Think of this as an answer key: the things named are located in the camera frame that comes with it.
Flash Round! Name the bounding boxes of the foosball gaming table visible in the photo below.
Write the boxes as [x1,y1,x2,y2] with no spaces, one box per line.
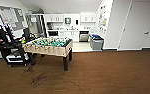
[22,36,74,72]

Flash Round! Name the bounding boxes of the white two-door sink cabinet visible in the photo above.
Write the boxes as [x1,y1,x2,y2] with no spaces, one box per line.
[63,30,80,43]

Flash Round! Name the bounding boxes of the black built-in microwave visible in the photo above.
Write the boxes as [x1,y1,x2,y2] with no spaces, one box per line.
[47,30,60,37]

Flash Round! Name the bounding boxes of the steel paper towel dispenser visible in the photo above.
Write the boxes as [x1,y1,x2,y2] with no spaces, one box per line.
[64,17,72,25]

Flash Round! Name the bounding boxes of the stainless steel refrigerator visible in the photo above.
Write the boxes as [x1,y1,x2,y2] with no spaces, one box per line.
[25,13,47,39]

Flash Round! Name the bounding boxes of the black wheeled cart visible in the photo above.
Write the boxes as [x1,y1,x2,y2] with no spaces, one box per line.
[0,27,37,68]

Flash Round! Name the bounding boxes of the white room door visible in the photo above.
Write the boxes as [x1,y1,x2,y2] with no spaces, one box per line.
[117,0,150,51]

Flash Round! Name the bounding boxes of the white upper cabinet, long handles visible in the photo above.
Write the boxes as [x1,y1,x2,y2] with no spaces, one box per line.
[79,12,97,24]

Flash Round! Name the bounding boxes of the large colourful wall poster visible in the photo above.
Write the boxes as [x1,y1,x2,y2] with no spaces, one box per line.
[97,4,109,36]

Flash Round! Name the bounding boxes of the black floor cable tangle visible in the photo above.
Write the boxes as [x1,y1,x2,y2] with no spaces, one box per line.
[20,64,49,89]

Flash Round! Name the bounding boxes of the white wall notice board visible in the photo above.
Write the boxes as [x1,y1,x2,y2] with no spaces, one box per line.
[0,4,29,32]

